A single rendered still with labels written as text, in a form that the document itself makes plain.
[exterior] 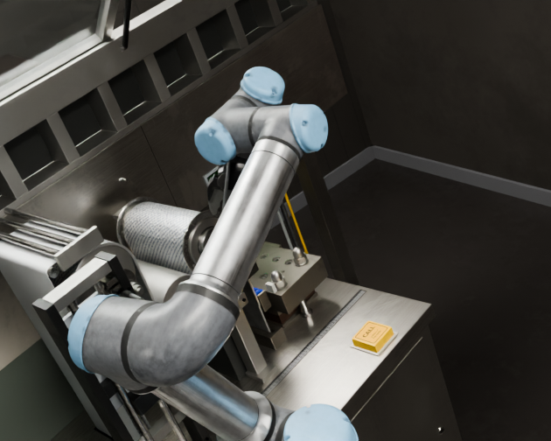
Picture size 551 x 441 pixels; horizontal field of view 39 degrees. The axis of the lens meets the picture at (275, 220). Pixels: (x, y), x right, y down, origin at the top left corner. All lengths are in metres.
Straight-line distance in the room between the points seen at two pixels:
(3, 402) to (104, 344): 0.85
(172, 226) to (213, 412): 0.56
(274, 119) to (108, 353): 0.43
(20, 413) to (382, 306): 0.90
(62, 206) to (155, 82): 0.40
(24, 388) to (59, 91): 0.70
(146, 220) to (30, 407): 0.53
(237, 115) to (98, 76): 0.71
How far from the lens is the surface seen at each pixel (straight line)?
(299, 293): 1.91
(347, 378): 1.78
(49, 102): 1.86
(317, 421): 1.38
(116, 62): 1.95
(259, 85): 1.34
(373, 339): 1.81
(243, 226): 1.11
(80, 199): 1.91
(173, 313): 1.06
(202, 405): 1.28
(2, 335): 1.88
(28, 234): 1.68
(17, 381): 1.94
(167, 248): 1.75
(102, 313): 1.14
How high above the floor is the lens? 2.07
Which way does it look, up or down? 29 degrees down
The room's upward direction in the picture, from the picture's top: 21 degrees counter-clockwise
